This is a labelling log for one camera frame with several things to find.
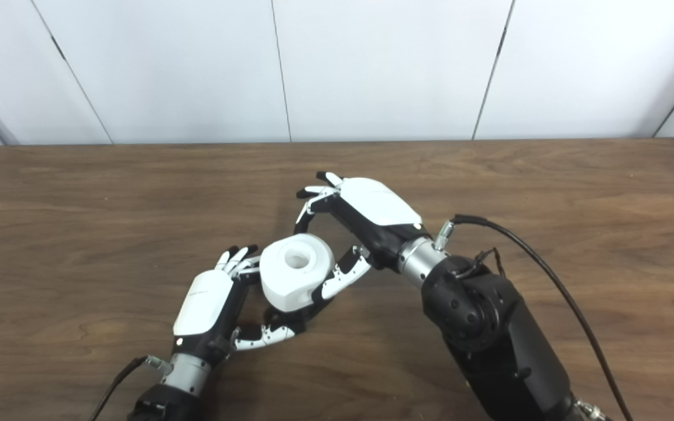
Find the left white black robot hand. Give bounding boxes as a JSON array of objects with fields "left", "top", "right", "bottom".
[{"left": 172, "top": 244, "right": 314, "bottom": 367}]

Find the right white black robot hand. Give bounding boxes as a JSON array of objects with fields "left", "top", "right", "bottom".
[{"left": 295, "top": 171, "right": 432, "bottom": 302}]

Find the round white piece with holes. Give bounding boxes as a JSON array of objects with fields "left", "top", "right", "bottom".
[{"left": 259, "top": 233, "right": 336, "bottom": 313}]

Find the black flanged holder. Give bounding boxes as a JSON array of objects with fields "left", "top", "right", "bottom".
[{"left": 263, "top": 299, "right": 321, "bottom": 335}]

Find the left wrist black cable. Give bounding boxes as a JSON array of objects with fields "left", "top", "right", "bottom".
[{"left": 88, "top": 355, "right": 174, "bottom": 421}]

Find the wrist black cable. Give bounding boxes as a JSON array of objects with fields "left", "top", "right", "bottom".
[
  {"left": 88, "top": 355, "right": 174, "bottom": 421},
  {"left": 435, "top": 214, "right": 634, "bottom": 421}
]

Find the thin black wrist wire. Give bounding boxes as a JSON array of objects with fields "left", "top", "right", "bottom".
[{"left": 459, "top": 247, "right": 505, "bottom": 279}]

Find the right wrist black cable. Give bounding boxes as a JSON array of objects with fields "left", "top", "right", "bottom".
[{"left": 435, "top": 214, "right": 634, "bottom": 421}]

